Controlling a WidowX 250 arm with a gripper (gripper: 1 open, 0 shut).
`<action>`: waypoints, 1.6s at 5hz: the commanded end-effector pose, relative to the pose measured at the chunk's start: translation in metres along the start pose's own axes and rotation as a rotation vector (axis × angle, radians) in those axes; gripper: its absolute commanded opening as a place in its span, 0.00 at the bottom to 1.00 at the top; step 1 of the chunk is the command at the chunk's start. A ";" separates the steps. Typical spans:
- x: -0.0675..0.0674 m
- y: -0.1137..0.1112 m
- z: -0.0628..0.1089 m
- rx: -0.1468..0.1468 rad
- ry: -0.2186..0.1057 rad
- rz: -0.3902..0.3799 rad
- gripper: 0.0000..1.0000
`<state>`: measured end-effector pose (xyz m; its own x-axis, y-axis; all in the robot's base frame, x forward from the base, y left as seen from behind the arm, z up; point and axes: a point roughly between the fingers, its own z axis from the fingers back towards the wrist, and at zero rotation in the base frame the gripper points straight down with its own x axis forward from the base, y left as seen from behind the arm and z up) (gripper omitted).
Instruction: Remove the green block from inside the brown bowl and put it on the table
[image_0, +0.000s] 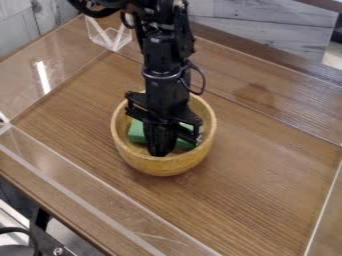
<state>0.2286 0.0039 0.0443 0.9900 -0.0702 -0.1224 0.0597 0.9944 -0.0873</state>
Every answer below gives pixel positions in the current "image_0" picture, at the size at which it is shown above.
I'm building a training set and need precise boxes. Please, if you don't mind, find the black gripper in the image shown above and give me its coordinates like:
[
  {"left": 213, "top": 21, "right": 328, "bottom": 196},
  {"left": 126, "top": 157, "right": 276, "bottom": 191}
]
[{"left": 126, "top": 68, "right": 204, "bottom": 157}]

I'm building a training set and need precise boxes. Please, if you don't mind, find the brown wooden bowl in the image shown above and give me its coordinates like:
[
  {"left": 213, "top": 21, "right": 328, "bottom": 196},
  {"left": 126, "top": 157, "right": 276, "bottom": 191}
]
[{"left": 110, "top": 96, "right": 218, "bottom": 176}]

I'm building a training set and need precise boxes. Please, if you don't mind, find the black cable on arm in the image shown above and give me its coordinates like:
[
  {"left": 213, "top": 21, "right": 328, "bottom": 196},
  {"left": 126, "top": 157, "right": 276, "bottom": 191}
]
[{"left": 180, "top": 61, "right": 208, "bottom": 96}]

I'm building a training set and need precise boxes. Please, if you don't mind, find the black cable near floor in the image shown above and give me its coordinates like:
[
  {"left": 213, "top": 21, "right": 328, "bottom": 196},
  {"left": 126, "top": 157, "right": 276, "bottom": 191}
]
[{"left": 0, "top": 227, "right": 46, "bottom": 256}]

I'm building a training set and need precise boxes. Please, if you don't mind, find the clear acrylic tray wall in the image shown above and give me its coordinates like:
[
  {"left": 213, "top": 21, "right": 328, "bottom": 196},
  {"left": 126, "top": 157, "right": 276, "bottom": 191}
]
[{"left": 0, "top": 17, "right": 342, "bottom": 256}]

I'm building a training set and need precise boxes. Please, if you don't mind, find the black table leg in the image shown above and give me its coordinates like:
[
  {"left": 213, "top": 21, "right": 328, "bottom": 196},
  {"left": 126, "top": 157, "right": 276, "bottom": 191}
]
[{"left": 33, "top": 208, "right": 51, "bottom": 231}]

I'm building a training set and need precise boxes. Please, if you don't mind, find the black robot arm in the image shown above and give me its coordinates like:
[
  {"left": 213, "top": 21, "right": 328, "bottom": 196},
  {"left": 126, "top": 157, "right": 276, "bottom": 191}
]
[{"left": 67, "top": 0, "right": 204, "bottom": 157}]

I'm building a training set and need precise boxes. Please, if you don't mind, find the green rectangular block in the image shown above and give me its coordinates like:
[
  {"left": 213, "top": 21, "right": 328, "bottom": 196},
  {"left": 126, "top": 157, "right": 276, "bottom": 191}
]
[{"left": 129, "top": 119, "right": 196, "bottom": 150}]

